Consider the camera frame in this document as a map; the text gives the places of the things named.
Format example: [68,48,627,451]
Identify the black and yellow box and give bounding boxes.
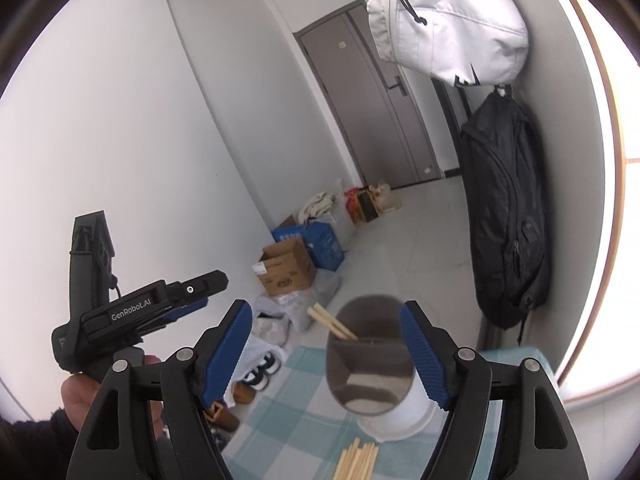
[356,192,379,223]

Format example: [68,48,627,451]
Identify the light wooden chopstick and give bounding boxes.
[306,308,351,341]
[312,304,359,339]

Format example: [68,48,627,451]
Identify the person's left forearm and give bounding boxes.
[10,407,83,480]

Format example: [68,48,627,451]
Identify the person's left hand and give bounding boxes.
[60,373,104,433]

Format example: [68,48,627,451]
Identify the teal checkered tablecloth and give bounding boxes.
[220,345,556,480]

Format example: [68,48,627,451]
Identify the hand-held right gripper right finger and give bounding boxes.
[399,300,591,480]

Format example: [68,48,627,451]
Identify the blue cardboard box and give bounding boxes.
[272,220,346,272]

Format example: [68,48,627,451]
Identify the white utensil holder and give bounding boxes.
[325,296,443,443]

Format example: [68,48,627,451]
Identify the red bag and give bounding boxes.
[344,187,368,223]

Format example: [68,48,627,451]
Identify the black and white sneakers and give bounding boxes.
[242,350,281,391]

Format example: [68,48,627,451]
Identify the black backpack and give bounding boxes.
[459,87,552,346]

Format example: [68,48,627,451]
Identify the bundle of wooden chopsticks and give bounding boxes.
[334,437,379,480]

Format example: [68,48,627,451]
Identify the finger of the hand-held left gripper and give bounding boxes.
[135,297,209,334]
[166,269,229,307]

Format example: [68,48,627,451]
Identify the white plastic bags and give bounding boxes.
[252,272,341,348]

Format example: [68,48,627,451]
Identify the beige cloth pile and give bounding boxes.
[299,191,343,223]

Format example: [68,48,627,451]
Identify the beige plastic bag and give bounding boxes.
[372,180,403,216]

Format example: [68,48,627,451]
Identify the brown cardboard box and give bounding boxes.
[257,237,317,297]

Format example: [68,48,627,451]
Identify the translucent white bin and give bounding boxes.
[320,200,357,251]

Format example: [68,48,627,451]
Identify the grey door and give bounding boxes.
[294,0,446,191]

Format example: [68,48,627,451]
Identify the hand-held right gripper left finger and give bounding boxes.
[65,299,253,480]

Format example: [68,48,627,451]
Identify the wooden window frame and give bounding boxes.
[555,0,640,406]

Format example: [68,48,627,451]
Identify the white jacket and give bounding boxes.
[366,0,530,87]

